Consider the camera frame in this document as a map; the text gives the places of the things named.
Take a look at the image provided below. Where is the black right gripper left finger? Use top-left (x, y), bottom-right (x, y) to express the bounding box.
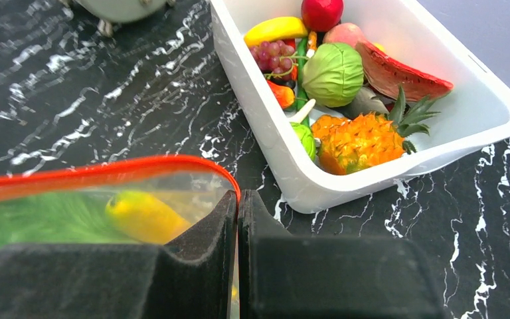
top-left (0, 191), bottom-right (236, 318)

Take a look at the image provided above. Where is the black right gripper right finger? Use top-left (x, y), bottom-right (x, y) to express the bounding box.
top-left (238, 190), bottom-right (446, 318)

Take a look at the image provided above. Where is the yellow banana toy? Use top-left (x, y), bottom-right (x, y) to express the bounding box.
top-left (244, 16), bottom-right (309, 47)
top-left (105, 190), bottom-right (193, 245)

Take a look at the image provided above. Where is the clear zip bag orange zipper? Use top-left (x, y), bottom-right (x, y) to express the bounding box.
top-left (0, 155), bottom-right (240, 248)

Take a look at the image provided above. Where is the napa cabbage toy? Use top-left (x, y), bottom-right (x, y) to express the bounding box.
top-left (0, 191), bottom-right (135, 248)

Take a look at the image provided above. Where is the green lime toy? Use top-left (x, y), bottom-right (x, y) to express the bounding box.
top-left (290, 122), bottom-right (316, 161)

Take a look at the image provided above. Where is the orange marigold flower toy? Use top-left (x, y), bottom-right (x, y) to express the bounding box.
top-left (311, 113), bottom-right (404, 175)

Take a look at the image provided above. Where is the pineapple toy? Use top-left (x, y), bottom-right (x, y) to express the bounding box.
top-left (388, 84), bottom-right (450, 154)

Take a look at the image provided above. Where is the round green cabbage toy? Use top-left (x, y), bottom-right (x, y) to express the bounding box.
top-left (301, 43), bottom-right (364, 108)

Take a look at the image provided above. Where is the grape bunch toy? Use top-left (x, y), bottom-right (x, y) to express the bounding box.
top-left (250, 39), bottom-right (298, 82)

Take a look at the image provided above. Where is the watermelon slice toy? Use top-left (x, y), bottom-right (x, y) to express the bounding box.
top-left (355, 41), bottom-right (454, 102)

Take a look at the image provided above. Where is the peach toy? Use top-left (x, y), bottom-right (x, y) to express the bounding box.
top-left (322, 23), bottom-right (366, 48)

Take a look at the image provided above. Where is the white plastic bin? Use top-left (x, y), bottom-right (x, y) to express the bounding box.
top-left (211, 1), bottom-right (510, 214)

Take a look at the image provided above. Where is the red apple toy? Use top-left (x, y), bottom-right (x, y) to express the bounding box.
top-left (301, 0), bottom-right (344, 32)

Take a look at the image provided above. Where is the cream round drum appliance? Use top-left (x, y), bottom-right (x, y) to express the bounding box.
top-left (59, 0), bottom-right (177, 37)

